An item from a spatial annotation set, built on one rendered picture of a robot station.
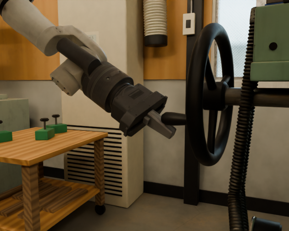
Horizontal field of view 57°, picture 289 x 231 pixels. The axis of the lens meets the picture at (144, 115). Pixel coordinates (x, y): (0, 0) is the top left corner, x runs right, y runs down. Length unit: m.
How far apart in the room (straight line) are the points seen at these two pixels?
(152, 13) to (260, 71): 1.40
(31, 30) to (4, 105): 1.68
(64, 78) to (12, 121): 1.78
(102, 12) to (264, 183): 1.51
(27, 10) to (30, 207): 0.85
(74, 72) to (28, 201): 0.81
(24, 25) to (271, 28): 0.49
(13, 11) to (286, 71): 0.55
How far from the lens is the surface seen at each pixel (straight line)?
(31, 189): 1.25
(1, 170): 2.35
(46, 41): 0.63
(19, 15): 0.67
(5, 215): 1.56
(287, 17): 0.49
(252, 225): 0.32
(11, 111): 2.34
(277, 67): 0.46
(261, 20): 0.49
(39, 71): 2.50
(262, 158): 1.89
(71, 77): 0.58
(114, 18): 1.78
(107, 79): 0.54
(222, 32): 0.57
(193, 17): 1.80
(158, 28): 1.77
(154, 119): 0.51
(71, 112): 1.93
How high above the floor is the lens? 0.84
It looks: 7 degrees down
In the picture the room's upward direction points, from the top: straight up
